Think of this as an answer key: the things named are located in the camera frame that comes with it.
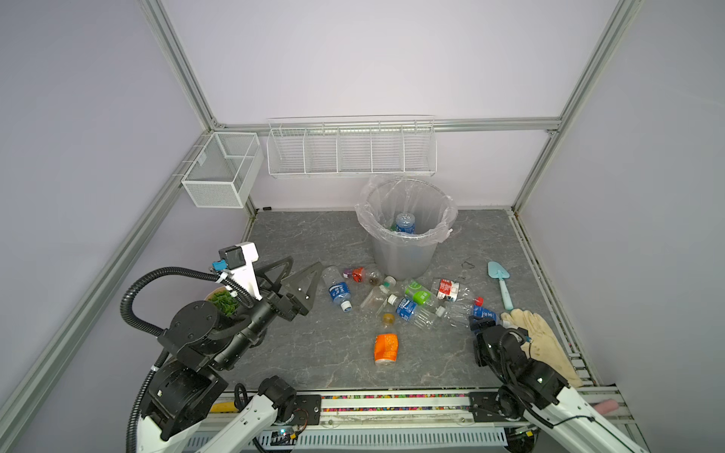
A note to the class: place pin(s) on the green label clear bottle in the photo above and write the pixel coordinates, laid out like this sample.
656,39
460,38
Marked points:
424,297

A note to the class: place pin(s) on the blue label bottle white cap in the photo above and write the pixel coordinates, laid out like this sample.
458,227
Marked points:
337,288

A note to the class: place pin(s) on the blue label bottle red cap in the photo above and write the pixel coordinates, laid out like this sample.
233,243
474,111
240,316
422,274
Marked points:
481,313

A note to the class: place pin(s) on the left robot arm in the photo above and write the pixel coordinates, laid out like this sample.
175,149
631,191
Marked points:
202,341

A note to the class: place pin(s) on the beige work glove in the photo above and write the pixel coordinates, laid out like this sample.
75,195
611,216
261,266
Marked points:
544,346

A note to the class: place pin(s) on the potted green plant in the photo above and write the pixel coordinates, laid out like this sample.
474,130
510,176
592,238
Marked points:
224,301

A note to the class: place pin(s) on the white mesh wall basket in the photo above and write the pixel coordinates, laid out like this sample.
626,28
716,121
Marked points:
224,171

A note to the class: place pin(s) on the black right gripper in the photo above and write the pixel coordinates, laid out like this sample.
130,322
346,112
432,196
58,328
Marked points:
483,324

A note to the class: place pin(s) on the clear bottle green band cap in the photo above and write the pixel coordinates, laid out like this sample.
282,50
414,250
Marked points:
379,294

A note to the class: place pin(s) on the white wire wall shelf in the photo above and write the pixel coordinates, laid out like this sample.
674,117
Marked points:
352,146

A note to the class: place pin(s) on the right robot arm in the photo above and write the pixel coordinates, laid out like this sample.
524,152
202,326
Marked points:
534,392

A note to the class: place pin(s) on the orange label bottle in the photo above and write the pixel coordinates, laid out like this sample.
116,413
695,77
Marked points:
386,341

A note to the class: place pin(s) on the small red label purple cap bottle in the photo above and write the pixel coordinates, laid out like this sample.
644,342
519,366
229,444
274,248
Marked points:
369,274

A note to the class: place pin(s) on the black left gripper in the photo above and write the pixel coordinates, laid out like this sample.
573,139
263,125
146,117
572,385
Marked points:
297,301

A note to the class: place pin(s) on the light blue garden trowel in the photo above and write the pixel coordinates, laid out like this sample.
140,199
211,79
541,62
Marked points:
497,272

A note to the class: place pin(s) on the red label clear bottle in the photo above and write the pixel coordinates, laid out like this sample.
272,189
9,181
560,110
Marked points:
451,293

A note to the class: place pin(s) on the grey mesh waste bin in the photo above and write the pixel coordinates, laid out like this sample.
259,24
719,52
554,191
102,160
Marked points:
405,262

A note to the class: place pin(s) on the large blue label water bottle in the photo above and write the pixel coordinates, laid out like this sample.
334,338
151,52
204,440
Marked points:
405,223

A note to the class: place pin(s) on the blue pocari label bottle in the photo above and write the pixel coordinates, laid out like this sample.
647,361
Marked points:
410,312

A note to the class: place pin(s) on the blue garden fork yellow handle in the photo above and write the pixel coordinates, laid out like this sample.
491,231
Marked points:
224,407

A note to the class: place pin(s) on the purple scoop pink handle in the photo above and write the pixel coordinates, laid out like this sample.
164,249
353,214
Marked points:
606,406

